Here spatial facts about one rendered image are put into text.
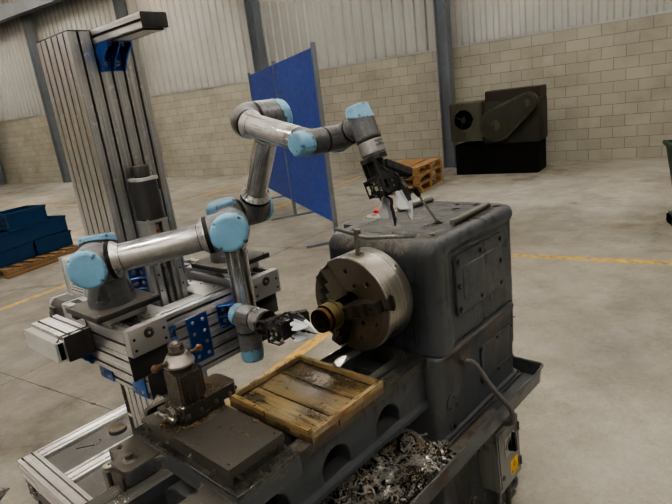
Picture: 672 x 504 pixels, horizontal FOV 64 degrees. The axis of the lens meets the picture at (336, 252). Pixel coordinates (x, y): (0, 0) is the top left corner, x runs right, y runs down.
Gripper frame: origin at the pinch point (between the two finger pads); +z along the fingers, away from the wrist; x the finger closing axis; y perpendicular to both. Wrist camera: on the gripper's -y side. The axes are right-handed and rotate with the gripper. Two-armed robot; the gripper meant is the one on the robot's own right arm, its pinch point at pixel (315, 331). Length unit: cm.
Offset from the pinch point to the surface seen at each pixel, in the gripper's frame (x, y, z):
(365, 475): -51, -7, 6
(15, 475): -108, 46, -200
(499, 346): -34, -77, 18
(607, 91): 17, -990, -218
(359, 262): 15.3, -19.8, 2.3
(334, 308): 3.7, -9.3, -0.4
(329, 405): -19.0, 5.5, 7.5
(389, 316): -0.5, -19.4, 12.2
